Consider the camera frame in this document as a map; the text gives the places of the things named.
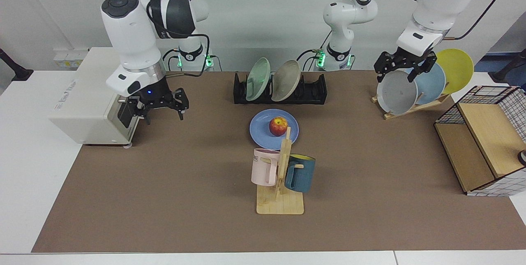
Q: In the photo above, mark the red yellow apple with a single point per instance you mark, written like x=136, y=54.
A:
x=278, y=126

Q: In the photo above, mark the light blue plate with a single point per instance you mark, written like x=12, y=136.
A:
x=431, y=84

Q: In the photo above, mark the grey plate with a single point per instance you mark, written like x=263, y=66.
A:
x=396, y=94

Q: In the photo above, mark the wooden plate rack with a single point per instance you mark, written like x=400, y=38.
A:
x=411, y=111

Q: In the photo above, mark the yellow plate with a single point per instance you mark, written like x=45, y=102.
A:
x=456, y=67

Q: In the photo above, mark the black dish rack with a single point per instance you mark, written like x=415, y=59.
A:
x=312, y=92

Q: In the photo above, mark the pale green plate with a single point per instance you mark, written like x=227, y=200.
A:
x=258, y=79

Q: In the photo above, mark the beige plate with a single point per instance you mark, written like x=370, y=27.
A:
x=286, y=80

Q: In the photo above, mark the pale toaster oven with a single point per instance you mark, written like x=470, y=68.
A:
x=82, y=109

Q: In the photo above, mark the black stand foot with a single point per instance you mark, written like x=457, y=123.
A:
x=503, y=75
x=18, y=74

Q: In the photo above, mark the brown table cloth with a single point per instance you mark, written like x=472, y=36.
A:
x=185, y=207

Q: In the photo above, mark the pink cup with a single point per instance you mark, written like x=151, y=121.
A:
x=261, y=170

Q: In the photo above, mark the dark teal cup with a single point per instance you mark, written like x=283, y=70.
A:
x=302, y=176

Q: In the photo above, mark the wooden cup stand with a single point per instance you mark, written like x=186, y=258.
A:
x=279, y=205

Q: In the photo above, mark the small dark round thing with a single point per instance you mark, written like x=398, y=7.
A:
x=522, y=157

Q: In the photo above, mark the white wall socket box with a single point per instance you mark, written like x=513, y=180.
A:
x=70, y=59

